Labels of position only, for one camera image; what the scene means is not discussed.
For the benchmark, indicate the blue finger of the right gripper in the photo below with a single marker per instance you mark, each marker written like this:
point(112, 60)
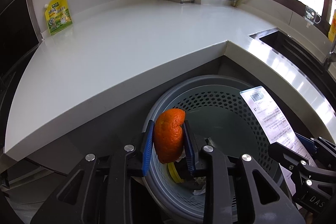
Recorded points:
point(306, 142)

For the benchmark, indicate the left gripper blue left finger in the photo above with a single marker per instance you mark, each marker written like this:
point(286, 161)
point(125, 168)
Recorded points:
point(147, 146)

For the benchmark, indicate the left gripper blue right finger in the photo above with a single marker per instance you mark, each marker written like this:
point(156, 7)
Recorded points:
point(189, 146)

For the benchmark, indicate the orange peel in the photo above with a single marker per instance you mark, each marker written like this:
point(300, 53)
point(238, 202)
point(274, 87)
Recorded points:
point(168, 135)

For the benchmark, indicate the printed paper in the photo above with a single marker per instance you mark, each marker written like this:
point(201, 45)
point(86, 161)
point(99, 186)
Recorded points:
point(200, 186)

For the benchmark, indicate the grey perforated trash bin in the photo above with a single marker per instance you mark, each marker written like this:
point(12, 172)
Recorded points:
point(216, 113)

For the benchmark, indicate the black kitchen sink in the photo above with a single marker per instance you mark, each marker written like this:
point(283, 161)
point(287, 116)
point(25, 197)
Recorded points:
point(301, 58)

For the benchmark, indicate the clear suction holder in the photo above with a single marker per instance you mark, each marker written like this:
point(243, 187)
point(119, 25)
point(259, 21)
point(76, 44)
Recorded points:
point(311, 16)

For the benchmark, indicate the yellow seasoning pouch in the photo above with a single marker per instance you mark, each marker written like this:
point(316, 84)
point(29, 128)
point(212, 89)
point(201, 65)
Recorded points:
point(57, 16)

